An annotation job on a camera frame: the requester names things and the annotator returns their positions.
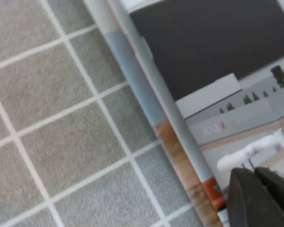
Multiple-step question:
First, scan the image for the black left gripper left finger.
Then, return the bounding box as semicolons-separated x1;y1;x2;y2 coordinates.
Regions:
226;166;284;227

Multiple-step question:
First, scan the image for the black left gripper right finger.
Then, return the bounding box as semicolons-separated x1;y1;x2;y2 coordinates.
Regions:
254;166;284;227

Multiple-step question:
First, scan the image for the white Agilex robot brochure book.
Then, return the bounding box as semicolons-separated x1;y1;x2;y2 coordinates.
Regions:
82;0;284;227

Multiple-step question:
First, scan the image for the grey white-checked tablecloth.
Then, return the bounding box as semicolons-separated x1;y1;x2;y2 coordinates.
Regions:
0;0;204;227

